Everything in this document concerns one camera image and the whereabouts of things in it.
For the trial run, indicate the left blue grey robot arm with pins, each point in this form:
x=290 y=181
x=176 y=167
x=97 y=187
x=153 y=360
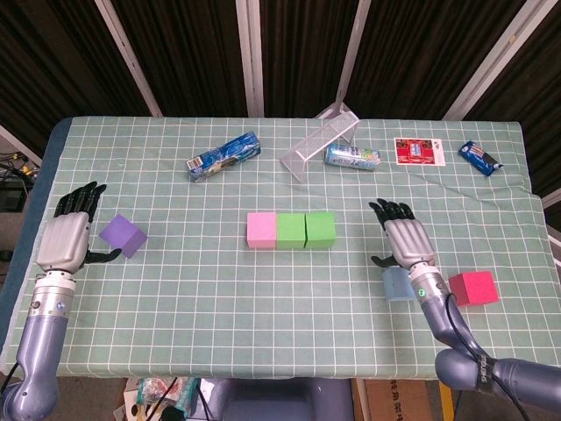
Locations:
x=41 y=351

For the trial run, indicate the green checked tablecloth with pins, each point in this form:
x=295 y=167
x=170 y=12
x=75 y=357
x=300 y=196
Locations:
x=280 y=333

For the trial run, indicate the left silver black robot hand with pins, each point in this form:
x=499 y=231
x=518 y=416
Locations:
x=63 y=241

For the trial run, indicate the long blue cookie package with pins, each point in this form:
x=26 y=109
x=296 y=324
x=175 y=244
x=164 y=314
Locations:
x=223 y=155

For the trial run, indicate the teal snack bag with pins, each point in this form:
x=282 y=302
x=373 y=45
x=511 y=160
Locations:
x=151 y=390

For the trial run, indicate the white metal frame post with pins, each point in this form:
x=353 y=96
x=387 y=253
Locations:
x=355 y=48
x=127 y=57
x=250 y=57
x=497 y=52

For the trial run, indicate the red white printed card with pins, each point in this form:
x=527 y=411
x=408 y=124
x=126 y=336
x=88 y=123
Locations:
x=416 y=152

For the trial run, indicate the purple foam cube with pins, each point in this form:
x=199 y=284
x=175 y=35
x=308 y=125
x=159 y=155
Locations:
x=122 y=237

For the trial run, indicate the right blue grey robot arm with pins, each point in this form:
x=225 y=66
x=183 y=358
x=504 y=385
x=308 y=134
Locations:
x=442 y=320

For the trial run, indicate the black equipment box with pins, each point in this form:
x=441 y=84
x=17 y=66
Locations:
x=11 y=198

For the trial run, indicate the dark brown curtain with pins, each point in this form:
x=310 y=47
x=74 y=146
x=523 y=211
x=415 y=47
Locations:
x=197 y=52

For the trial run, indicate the pink foam cube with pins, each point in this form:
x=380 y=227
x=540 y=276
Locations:
x=261 y=230

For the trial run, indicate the blue grey robot torso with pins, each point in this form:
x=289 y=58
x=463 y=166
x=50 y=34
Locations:
x=280 y=401

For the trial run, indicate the white metal frame bar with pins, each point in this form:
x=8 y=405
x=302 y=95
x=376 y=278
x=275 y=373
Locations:
x=553 y=199
x=19 y=144

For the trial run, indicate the light blue foam cube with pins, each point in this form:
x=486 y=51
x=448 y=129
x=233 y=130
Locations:
x=396 y=287

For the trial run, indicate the green foam cube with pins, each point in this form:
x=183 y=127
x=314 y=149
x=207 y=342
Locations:
x=321 y=230
x=290 y=230

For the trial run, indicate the brown cardboard box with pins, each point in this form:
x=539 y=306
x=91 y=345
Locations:
x=394 y=403

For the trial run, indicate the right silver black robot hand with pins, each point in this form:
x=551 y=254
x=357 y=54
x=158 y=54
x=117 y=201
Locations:
x=409 y=241

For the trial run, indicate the red foam cube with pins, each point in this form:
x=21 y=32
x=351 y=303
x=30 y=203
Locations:
x=475 y=287

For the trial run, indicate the white printed paper bag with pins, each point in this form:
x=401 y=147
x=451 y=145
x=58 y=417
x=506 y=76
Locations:
x=129 y=401

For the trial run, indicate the small dark blue cookie packet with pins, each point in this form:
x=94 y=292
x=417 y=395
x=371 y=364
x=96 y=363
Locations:
x=480 y=159

